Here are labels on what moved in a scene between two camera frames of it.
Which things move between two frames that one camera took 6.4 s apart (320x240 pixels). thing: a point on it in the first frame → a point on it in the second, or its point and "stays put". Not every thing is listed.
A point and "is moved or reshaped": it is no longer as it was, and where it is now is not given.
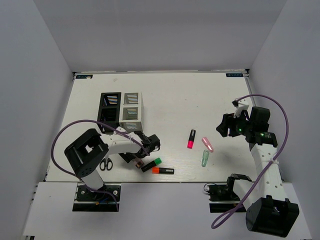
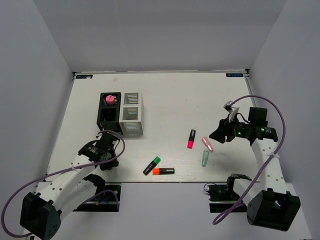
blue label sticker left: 85,76 stays put
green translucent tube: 205,158 stays put
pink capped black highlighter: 191,140 stays put
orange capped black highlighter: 163,170 stays put
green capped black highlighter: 157,162 is moved or reshaped
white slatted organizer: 131,116 stays put
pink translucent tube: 208,144 stays put
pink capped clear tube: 138,162 → 110,100
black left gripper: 127,157 → 109,165
